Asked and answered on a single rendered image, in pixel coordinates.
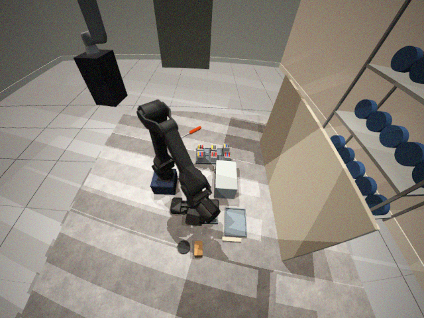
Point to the brown rectangular block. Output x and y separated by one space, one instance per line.
198 250

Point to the beige flat panel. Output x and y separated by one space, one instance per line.
315 201

